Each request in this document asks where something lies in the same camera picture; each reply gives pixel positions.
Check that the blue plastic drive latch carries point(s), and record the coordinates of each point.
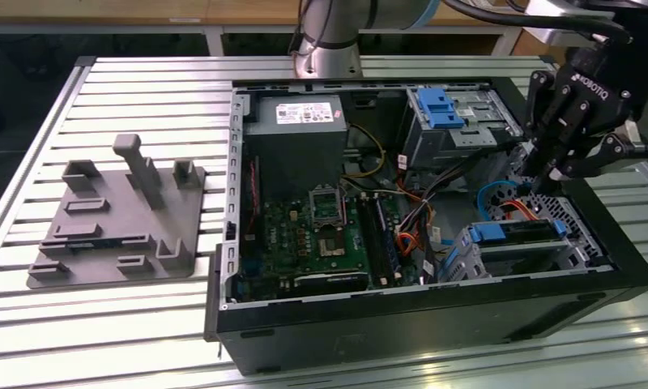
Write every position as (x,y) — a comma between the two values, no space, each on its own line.
(437,107)

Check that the grey power supply unit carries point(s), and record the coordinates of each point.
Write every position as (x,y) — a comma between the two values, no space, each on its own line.
(296,154)

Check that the wooden workbench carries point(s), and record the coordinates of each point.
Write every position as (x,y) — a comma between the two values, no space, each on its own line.
(140,12)

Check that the black graphics card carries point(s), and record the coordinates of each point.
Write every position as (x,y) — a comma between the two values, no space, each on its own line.
(329,281)

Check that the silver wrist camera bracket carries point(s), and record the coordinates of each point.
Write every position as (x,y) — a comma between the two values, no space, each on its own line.
(551,8)

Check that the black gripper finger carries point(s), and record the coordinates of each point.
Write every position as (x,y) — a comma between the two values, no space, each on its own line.
(609,156)
(545,154)

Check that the black RAM slot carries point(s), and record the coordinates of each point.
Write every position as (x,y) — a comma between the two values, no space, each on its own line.
(368,235)

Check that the black open PC case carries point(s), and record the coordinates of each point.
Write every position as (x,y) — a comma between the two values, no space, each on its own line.
(356,332)

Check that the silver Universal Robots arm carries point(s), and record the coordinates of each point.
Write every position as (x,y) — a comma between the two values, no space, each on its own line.
(329,40)

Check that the metal disk bay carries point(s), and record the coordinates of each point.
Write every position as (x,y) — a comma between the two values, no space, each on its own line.
(519,259)

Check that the hard disk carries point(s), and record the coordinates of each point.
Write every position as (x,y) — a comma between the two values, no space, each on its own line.
(524,232)

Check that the grey metal drive cage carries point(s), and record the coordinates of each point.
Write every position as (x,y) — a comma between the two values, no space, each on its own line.
(437,146)

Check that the grey plastic parts rack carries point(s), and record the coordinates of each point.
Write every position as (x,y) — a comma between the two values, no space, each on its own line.
(113,227)

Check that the green motherboard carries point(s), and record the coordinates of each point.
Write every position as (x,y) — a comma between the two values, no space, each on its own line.
(280,247)

